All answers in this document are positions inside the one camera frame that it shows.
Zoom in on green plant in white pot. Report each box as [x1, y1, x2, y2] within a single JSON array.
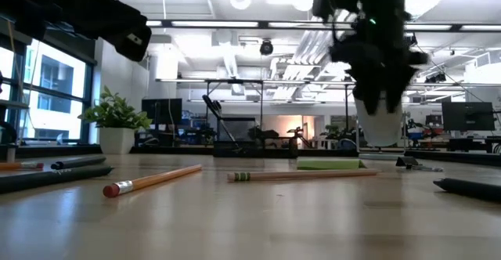
[[77, 85, 153, 155]]

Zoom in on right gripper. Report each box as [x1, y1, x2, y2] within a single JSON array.
[[328, 15, 431, 116]]

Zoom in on green sticky note pad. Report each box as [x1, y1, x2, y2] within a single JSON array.
[[296, 158, 368, 172]]

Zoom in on black round spotlight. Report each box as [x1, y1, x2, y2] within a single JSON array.
[[259, 38, 275, 56]]

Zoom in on black aluminium table frame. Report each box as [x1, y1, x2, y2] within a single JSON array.
[[0, 143, 501, 168]]

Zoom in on black binder clip silver handles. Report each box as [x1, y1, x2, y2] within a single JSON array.
[[395, 156, 444, 173]]

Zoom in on large window black frame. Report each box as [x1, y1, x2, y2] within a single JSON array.
[[0, 40, 95, 146]]

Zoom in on black pen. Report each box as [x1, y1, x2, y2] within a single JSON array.
[[0, 165, 115, 195], [50, 155, 107, 171], [432, 178, 501, 204]]

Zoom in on black computer monitor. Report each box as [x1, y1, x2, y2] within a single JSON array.
[[141, 97, 183, 126], [441, 101, 496, 132]]

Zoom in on black rail with light strips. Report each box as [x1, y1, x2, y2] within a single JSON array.
[[146, 19, 501, 33]]

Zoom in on black metal frame stand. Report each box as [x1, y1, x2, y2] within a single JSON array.
[[155, 78, 457, 151]]

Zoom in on orange pencil with eraser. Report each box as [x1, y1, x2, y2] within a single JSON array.
[[103, 164, 204, 199], [0, 161, 45, 172]]

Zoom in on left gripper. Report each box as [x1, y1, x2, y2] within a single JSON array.
[[0, 0, 153, 63]]

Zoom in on tan pencil green striped ferrule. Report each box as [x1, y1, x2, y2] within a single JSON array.
[[226, 168, 379, 183]]

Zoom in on black handled scissors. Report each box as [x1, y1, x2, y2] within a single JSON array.
[[201, 93, 243, 152]]

